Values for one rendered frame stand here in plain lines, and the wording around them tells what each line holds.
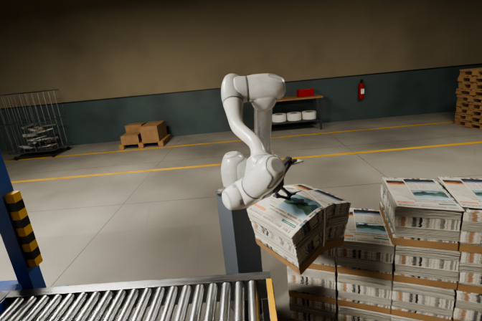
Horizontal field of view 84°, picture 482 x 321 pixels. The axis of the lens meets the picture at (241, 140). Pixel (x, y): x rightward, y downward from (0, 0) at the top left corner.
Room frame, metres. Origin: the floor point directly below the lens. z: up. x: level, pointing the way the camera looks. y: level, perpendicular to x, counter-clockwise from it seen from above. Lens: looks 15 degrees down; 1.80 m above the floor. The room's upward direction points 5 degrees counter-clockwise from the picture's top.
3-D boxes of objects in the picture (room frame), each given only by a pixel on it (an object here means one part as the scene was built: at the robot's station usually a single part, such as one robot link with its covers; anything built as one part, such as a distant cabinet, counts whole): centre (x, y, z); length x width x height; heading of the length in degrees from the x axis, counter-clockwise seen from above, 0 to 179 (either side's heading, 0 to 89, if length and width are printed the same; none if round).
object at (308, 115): (7.46, -1.37, 0.55); 1.80 x 0.70 x 1.10; 88
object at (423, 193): (1.33, -0.93, 1.06); 0.37 x 0.29 x 0.01; 162
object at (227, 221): (1.68, 0.07, 0.50); 0.20 x 0.20 x 1.00; 32
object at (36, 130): (7.22, 5.45, 0.85); 1.22 x 0.82 x 1.71; 88
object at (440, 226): (1.34, -0.93, 0.95); 0.38 x 0.29 x 0.23; 162
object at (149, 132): (7.33, 2.64, 0.28); 1.20 x 0.80 x 0.56; 88
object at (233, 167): (1.68, 0.06, 1.17); 0.18 x 0.16 x 0.22; 93
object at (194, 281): (1.14, 0.59, 0.74); 1.34 x 0.05 x 0.12; 88
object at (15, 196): (1.35, 1.24, 1.05); 0.05 x 0.05 x 0.45; 88
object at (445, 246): (1.34, -0.93, 0.86); 0.38 x 0.29 x 0.04; 162
